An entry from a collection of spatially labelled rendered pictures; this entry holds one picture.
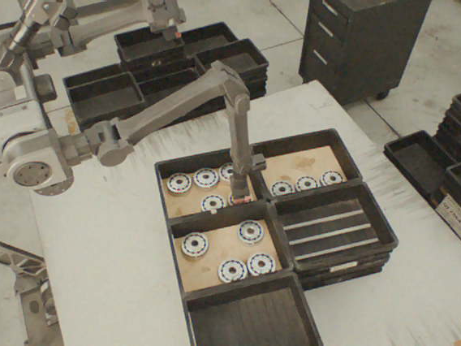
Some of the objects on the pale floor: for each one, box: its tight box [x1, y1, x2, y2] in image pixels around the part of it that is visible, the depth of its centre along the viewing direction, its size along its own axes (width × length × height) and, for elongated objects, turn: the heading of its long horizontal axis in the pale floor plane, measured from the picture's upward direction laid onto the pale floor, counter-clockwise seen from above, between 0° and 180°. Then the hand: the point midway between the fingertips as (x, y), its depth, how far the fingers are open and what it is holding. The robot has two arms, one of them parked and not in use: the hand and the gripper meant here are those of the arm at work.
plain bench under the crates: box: [28, 80, 461, 346], centre depth 212 cm, size 160×160×70 cm
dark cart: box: [298, 0, 432, 106], centre depth 312 cm, size 60×45×90 cm
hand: (239, 198), depth 179 cm, fingers open, 6 cm apart
